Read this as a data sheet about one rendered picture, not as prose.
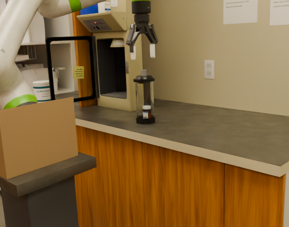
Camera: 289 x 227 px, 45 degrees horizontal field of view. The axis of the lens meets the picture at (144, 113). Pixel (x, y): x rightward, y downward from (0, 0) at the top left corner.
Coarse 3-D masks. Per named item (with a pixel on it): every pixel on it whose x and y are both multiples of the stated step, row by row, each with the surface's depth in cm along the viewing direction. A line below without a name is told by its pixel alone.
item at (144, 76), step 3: (144, 69) 176; (141, 72) 175; (144, 72) 174; (141, 75) 175; (144, 75) 175; (147, 75) 177; (150, 75) 176; (135, 78) 175; (138, 78) 173; (141, 78) 172; (144, 78) 172; (147, 78) 172; (150, 78) 173
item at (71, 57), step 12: (60, 48) 207; (72, 48) 212; (84, 48) 216; (60, 60) 208; (72, 60) 213; (84, 60) 218; (48, 72) 205; (60, 72) 209; (72, 72) 214; (84, 72) 219; (60, 84) 210; (72, 84) 215; (84, 84) 220; (60, 96) 211; (72, 96) 216; (84, 96) 221
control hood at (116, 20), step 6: (108, 12) 189; (114, 12) 190; (120, 12) 193; (78, 18) 210; (84, 18) 207; (90, 18) 203; (96, 18) 200; (102, 18) 197; (108, 18) 193; (114, 18) 191; (120, 18) 193; (84, 24) 213; (108, 24) 199; (114, 24) 196; (120, 24) 194; (90, 30) 215; (108, 30) 204; (114, 30) 201; (120, 30) 198
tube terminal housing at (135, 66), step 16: (128, 0) 196; (128, 16) 197; (96, 32) 217; (112, 32) 207; (128, 32) 199; (96, 48) 220; (128, 48) 200; (128, 64) 202; (128, 80) 204; (128, 96) 207
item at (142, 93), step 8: (136, 88) 175; (144, 88) 173; (152, 88) 175; (136, 96) 176; (144, 96) 174; (152, 96) 176; (136, 104) 178; (144, 104) 175; (152, 104) 177; (136, 112) 179; (144, 112) 175; (152, 112) 177
